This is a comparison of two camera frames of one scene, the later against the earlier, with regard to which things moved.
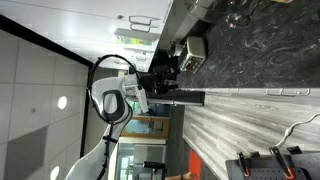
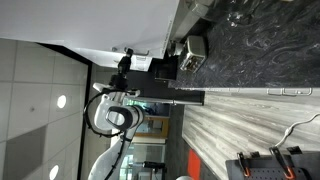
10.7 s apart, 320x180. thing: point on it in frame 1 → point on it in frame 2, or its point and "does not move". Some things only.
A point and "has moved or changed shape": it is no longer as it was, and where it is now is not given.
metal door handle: x=142 y=17 → x=133 y=53
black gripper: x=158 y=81 → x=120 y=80
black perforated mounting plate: x=304 y=166 does not move
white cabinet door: x=86 y=17 has moved or changed shape
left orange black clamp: x=244 y=164 does not move
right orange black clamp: x=286 y=167 does not move
